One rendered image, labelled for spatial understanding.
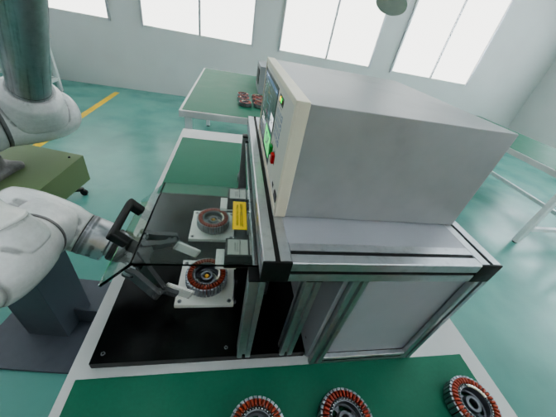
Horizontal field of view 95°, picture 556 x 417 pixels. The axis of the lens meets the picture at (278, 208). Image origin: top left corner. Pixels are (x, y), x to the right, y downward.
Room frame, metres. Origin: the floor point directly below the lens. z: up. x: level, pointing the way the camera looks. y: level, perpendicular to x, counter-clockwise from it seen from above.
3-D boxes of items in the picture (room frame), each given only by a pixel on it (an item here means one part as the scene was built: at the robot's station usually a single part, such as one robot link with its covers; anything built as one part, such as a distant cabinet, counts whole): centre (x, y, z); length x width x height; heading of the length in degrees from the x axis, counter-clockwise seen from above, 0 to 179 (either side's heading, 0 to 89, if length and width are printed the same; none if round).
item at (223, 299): (0.44, 0.16, 0.78); 0.15 x 0.15 x 0.01; 14
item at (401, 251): (0.64, -0.13, 1.09); 0.68 x 0.44 x 0.05; 14
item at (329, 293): (0.62, -0.06, 0.92); 0.66 x 0.01 x 0.30; 14
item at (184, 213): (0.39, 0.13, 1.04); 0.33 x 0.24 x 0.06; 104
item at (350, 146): (0.63, -0.13, 1.22); 0.44 x 0.39 x 0.20; 14
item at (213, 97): (2.91, 0.57, 0.37); 1.85 x 1.10 x 0.75; 14
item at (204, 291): (0.44, 0.16, 0.80); 0.11 x 0.11 x 0.04
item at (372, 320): (0.34, -0.28, 0.91); 0.28 x 0.03 x 0.32; 104
